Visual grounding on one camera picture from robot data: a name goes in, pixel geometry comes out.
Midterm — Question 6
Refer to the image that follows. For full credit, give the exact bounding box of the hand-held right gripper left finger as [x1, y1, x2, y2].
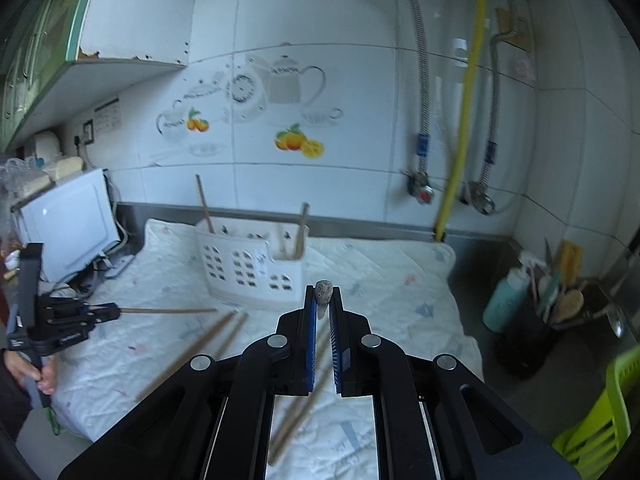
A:
[57, 284, 318, 480]

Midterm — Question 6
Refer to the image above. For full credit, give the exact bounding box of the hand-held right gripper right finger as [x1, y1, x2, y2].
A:
[327, 284, 583, 480]

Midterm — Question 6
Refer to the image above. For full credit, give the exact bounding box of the wooden chopstick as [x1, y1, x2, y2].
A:
[195, 174, 217, 235]
[267, 360, 333, 466]
[119, 307, 219, 315]
[272, 329, 332, 441]
[210, 312, 250, 361]
[134, 310, 238, 403]
[292, 202, 311, 261]
[314, 281, 335, 321]

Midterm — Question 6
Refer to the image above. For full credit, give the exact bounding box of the white plastic utensil holder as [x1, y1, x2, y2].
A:
[195, 217, 311, 311]

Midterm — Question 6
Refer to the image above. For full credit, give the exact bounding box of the person's left forearm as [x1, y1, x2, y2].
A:
[0, 355, 33, 443]

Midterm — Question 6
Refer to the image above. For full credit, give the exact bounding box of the person's left hand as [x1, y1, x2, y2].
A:
[6, 351, 57, 395]

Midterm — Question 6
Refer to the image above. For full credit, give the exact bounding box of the white quilted mat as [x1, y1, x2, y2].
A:
[50, 217, 483, 480]

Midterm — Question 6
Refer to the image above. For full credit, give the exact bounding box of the white microwave oven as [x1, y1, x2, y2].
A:
[12, 167, 123, 283]

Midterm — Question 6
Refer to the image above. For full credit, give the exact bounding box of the cream cloth bundle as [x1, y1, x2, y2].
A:
[30, 156, 83, 196]

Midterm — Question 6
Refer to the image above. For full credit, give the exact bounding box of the clear plastic bag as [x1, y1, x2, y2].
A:
[0, 157, 46, 196]

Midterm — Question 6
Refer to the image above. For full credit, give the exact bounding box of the white round appliance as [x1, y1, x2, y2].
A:
[30, 130, 63, 161]

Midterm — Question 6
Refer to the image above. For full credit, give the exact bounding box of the teal plastic bottle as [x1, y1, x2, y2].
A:
[482, 252, 531, 333]

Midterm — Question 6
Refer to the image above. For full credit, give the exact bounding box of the black utensil container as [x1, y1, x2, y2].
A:
[495, 305, 566, 378]

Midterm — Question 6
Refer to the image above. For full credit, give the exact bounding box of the metal water valve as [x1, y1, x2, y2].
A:
[467, 180, 496, 216]

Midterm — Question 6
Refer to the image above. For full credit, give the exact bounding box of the wooden spoon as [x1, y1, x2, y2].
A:
[550, 290, 585, 325]

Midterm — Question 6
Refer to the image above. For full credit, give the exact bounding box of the wooden spatula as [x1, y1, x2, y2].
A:
[555, 241, 583, 286]

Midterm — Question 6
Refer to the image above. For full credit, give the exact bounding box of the metal ladle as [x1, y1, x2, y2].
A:
[555, 305, 626, 338]

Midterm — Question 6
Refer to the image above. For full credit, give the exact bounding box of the green plastic stool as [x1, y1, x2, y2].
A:
[552, 342, 640, 480]

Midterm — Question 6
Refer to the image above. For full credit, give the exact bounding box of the white power cable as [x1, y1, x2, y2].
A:
[107, 180, 128, 256]

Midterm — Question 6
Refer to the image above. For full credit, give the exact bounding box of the red-handled water valve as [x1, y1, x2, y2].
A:
[405, 170, 436, 206]

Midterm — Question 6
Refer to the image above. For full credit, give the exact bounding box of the printed wall notice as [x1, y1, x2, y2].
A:
[94, 100, 123, 136]

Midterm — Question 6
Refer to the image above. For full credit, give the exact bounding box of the braided metal hose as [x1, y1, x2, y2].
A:
[380, 0, 432, 176]
[480, 0, 518, 183]

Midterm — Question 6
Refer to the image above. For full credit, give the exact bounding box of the green wall cabinet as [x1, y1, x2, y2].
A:
[0, 0, 191, 153]

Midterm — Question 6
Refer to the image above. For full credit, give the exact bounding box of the yellow gas hose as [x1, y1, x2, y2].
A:
[435, 0, 488, 241]

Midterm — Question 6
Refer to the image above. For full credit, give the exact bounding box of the yellow wall sticker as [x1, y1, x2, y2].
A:
[495, 7, 533, 51]

